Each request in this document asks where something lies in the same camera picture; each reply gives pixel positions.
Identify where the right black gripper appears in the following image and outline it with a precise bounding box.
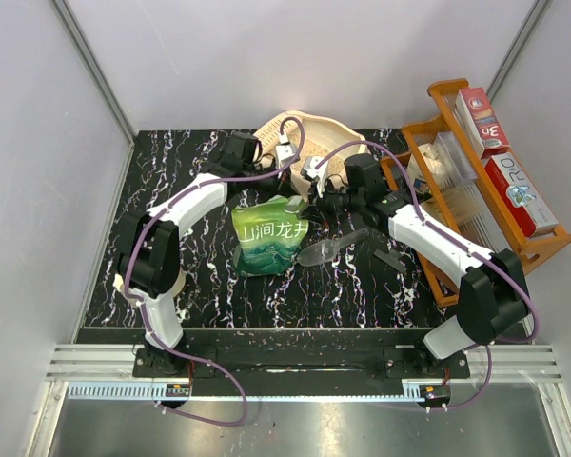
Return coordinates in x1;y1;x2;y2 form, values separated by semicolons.
298;175;364;228

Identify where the clear plastic scoop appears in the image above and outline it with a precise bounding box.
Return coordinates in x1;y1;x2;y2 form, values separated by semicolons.
297;228;369;267

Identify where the green litter bag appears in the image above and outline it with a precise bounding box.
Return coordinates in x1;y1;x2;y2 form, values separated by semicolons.
231;195;309;277

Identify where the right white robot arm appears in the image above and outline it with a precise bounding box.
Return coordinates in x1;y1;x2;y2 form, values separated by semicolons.
302;154;530;377

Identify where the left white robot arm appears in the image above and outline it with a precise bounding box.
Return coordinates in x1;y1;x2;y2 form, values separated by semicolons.
113;131;262;377

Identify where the beige litter box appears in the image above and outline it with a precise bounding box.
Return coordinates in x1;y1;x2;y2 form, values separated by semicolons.
253;110;369;201

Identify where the clear acrylic box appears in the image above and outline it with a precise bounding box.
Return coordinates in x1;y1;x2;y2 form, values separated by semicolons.
436;131;477;187

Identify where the red box 3b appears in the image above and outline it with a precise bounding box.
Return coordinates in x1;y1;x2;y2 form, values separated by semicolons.
455;88;510;160

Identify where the red white box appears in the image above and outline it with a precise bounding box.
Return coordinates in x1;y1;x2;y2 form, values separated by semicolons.
484;152;559;238

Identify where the white pack in rack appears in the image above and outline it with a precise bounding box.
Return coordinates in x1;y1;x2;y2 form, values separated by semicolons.
407;143;448;197

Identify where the orange wooden rack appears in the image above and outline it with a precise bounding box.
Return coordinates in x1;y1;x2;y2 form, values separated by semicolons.
379;78;571;308

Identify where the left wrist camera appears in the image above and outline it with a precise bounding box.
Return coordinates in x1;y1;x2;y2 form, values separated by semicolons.
275;133;298;169

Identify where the small black bracket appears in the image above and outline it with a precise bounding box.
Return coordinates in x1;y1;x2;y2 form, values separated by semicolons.
373;249;407;273

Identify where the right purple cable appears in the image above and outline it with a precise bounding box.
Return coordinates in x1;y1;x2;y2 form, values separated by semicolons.
313;138;541;411

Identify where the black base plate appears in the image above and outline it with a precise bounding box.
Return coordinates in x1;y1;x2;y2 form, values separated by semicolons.
133;328;470;400

